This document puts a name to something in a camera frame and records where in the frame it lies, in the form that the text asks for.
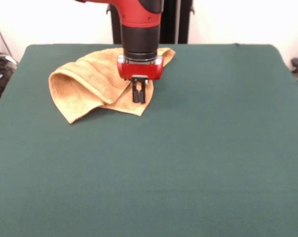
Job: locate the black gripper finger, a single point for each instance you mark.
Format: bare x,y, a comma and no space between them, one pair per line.
142,95
135,95

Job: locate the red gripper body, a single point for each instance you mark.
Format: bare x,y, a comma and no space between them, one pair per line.
139,71

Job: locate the yellow-orange terry towel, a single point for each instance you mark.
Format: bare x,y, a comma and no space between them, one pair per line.
89,81

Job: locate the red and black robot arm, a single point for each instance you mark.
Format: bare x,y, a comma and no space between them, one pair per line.
141,27

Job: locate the dark green table cloth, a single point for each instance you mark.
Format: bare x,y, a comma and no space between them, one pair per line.
65,185

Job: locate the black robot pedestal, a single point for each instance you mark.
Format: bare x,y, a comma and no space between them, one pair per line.
173,22

